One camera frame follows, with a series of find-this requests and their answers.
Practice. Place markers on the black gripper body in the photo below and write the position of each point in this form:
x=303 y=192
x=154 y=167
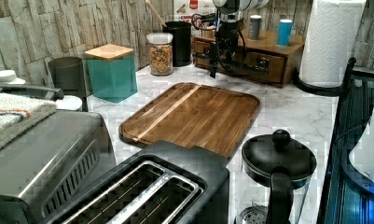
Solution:
x=226 y=38

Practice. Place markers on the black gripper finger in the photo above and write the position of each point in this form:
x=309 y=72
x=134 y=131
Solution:
x=213 y=58

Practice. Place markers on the wooden drawer chest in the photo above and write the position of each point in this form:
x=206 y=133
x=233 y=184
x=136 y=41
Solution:
x=263 y=60

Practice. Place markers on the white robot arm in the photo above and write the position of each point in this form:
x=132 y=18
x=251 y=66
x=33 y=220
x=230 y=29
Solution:
x=232 y=10

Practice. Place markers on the grey tin can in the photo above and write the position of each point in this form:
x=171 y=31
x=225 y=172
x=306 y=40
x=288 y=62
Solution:
x=254 y=27

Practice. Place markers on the black utensil holder pot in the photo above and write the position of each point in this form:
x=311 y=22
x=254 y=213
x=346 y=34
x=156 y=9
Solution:
x=181 y=31

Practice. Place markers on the cereal box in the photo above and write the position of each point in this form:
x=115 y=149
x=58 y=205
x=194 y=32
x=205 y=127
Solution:
x=184 y=9

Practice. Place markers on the glass jar with white lid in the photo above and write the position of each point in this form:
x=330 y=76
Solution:
x=160 y=53

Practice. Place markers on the blue tin can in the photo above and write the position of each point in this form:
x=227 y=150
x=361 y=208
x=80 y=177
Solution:
x=284 y=32

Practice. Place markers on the wooden cutting board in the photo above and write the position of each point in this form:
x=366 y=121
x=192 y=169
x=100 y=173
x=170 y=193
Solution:
x=193 y=115

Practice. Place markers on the wooden spoon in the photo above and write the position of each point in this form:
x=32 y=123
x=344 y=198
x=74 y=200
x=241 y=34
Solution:
x=155 y=13

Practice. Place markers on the teal canister with wooden lid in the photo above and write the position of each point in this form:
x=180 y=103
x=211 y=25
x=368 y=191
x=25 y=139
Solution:
x=112 y=72

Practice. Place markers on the white paper towel roll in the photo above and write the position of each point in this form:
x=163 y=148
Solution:
x=330 y=37

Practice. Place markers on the black paper towel holder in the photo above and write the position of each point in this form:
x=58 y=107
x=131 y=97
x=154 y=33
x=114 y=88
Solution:
x=326 y=88

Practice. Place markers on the glass electric kettle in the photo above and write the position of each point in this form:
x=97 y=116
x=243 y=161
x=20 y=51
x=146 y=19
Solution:
x=283 y=165

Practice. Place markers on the black silver toaster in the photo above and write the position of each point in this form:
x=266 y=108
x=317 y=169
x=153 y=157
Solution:
x=162 y=184

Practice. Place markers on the dark grey cup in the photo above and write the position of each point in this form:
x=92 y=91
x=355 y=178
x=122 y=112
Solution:
x=68 y=74

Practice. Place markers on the green canister with white lid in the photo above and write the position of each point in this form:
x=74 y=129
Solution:
x=69 y=102

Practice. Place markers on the white blue plastic bottle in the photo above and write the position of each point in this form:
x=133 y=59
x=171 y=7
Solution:
x=10 y=77

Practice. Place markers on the striped folded towel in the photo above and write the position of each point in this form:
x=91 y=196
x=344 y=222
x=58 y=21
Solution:
x=19 y=113

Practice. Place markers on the silver toaster oven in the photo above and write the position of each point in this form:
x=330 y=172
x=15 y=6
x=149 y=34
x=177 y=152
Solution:
x=47 y=165

